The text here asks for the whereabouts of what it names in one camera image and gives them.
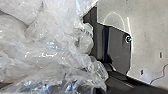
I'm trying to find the grey translucent trash bag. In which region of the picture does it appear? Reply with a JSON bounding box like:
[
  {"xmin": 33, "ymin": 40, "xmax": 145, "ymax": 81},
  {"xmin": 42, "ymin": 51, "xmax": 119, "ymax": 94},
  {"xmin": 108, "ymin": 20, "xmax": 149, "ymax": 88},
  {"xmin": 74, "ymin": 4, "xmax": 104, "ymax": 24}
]
[{"xmin": 0, "ymin": 0, "xmax": 110, "ymax": 94}]

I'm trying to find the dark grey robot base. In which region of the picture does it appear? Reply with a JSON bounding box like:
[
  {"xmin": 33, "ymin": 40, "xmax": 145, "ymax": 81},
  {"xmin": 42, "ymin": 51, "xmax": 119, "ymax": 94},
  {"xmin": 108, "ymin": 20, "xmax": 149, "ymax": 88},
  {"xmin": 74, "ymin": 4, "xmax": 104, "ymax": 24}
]
[{"xmin": 81, "ymin": 4, "xmax": 135, "ymax": 77}]

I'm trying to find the black floor cable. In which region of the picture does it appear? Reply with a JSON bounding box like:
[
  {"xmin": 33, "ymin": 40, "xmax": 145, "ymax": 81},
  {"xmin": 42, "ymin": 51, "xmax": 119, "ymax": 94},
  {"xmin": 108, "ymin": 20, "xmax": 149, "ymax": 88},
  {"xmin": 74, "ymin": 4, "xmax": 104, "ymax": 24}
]
[{"xmin": 148, "ymin": 63, "xmax": 168, "ymax": 86}]

